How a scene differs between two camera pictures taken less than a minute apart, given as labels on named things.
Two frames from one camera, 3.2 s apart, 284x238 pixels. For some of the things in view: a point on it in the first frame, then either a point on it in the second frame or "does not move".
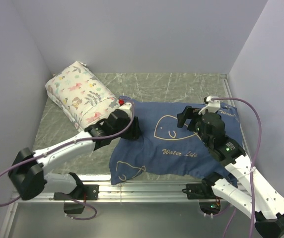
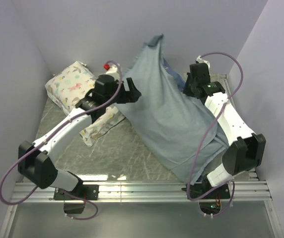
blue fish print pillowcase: [164, 149] to [170, 118]
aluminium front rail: [118, 193] does not move
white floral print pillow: [80, 94] does not move
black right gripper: [187, 113] to [186, 90]
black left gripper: [135, 131] to [130, 96]
